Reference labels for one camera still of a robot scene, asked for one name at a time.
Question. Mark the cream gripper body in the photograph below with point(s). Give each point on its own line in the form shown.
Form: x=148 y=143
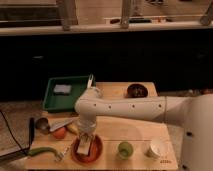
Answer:
x=85 y=136

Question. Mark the brown chalkboard eraser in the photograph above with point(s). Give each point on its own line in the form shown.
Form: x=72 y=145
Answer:
x=84 y=147

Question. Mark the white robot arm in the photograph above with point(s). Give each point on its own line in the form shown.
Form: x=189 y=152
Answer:
x=194 y=114

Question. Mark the red bowl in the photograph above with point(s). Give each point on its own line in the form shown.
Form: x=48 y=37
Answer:
x=95 y=151

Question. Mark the dark brown bowl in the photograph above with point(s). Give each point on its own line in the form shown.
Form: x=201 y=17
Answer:
x=137 y=91

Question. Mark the yellow banana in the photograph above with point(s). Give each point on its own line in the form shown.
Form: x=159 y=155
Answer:
x=72 y=128

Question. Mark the orange tomato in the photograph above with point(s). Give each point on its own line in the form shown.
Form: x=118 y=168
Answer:
x=59 y=133

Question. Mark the silver knife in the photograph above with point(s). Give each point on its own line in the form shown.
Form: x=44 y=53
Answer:
x=62 y=123

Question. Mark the green cup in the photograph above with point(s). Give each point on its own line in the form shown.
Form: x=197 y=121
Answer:
x=125 y=150

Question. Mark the green plastic tray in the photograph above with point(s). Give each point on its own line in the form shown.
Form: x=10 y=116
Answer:
x=54 y=103

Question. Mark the grey sponge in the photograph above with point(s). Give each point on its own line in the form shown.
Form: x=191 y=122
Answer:
x=62 y=89

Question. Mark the white cup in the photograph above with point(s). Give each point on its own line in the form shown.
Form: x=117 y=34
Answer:
x=157 y=148

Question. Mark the metal ladle black handle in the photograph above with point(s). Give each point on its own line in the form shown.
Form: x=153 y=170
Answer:
x=42 y=125

